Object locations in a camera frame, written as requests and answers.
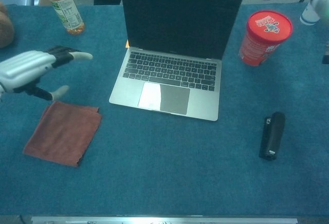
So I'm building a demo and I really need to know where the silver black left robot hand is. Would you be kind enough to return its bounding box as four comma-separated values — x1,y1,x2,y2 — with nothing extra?
0,45,94,101

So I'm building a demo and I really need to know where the silver laptop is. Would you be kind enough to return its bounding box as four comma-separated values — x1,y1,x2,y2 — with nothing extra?
108,0,244,122

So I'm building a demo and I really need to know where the brown rounded plush object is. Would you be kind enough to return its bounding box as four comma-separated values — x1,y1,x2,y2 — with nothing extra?
0,0,15,49

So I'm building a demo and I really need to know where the amber tea bottle green label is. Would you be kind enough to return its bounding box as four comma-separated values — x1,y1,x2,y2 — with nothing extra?
44,0,85,35

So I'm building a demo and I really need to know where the rust brown folded cloth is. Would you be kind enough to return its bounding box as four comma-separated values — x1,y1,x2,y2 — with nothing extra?
23,100,103,169

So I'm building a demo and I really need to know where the teal tablecloth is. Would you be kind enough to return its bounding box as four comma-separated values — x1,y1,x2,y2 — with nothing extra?
0,2,329,216

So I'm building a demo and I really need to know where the red cylindrical snack canister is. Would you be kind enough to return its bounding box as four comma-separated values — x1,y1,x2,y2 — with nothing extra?
238,10,294,67

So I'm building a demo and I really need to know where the black stapler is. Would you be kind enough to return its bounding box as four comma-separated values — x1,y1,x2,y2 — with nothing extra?
258,111,286,160

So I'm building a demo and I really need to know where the stack of white paper cups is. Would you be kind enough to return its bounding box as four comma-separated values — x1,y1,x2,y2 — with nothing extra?
299,2,321,26

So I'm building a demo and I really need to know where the silver metal rail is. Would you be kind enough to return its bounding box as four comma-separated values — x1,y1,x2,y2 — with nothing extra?
30,215,299,224

